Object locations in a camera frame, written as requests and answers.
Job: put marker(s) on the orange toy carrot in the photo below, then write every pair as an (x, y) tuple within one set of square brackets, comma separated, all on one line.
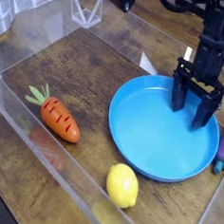
[(54, 114)]

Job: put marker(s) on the yellow toy lemon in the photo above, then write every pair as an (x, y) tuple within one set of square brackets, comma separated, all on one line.
[(122, 185)]

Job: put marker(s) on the clear acrylic enclosure wall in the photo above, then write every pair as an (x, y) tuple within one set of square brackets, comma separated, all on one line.
[(84, 50)]

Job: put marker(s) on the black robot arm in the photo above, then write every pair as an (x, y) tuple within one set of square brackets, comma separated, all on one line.
[(212, 12)]

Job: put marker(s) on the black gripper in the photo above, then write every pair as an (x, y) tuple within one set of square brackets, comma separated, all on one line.
[(201, 76)]

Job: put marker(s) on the blue round tray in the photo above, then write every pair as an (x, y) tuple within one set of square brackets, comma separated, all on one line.
[(155, 140)]

